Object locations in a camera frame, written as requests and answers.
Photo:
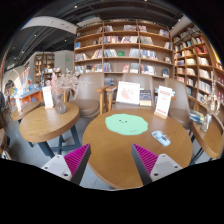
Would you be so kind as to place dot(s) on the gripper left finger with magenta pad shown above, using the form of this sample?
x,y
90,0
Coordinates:
x,y
70,167

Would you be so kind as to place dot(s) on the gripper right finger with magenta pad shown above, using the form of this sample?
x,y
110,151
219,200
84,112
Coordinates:
x,y
152,167

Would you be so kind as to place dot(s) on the white computer mouse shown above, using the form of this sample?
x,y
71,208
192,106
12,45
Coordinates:
x,y
161,137

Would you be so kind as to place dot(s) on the green smiley mouse pad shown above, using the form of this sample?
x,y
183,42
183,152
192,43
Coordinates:
x,y
126,124

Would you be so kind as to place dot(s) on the round wooden table left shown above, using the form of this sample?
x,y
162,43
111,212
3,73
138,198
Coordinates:
x,y
42,125

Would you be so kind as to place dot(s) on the round wooden table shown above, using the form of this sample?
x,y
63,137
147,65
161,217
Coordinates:
x,y
111,158
42,125
211,142

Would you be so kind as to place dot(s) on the round wooden table centre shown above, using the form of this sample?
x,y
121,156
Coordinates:
x,y
111,158

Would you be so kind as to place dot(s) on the beige armchair right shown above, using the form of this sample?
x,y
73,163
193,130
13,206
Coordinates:
x,y
179,107

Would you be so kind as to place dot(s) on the beige armchair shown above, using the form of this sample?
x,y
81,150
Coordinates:
x,y
90,94
179,107
146,83

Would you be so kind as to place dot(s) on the round wooden table right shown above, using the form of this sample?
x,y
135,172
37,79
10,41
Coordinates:
x,y
211,142

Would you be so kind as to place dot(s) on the white sign on left table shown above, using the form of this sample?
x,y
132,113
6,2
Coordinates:
x,y
48,100

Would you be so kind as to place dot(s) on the white red sign stand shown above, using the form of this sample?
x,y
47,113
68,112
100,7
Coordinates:
x,y
163,102

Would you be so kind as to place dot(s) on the dark book on stand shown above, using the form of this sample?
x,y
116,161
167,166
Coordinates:
x,y
145,98

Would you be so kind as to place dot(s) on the beige armchair left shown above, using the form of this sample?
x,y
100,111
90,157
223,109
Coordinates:
x,y
90,94

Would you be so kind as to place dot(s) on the small wooden table far left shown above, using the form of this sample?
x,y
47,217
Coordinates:
x,y
25,109

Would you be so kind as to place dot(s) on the white picture display card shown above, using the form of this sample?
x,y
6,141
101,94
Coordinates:
x,y
128,92

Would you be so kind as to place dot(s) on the glass vase with pink flowers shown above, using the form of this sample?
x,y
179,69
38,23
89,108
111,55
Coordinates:
x,y
59,85

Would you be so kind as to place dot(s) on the beige armchair middle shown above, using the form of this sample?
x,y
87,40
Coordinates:
x,y
146,83

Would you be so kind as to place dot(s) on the glass vase with dried flowers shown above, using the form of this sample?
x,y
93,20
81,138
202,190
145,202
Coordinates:
x,y
212,105

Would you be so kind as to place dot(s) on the wooden bookshelf far left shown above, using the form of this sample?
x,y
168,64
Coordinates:
x,y
43,67

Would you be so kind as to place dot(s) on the wooden bookshelf right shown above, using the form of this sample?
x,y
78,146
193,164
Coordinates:
x,y
198,67

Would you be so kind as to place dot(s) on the large wooden bookshelf centre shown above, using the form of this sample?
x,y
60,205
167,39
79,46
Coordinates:
x,y
120,46

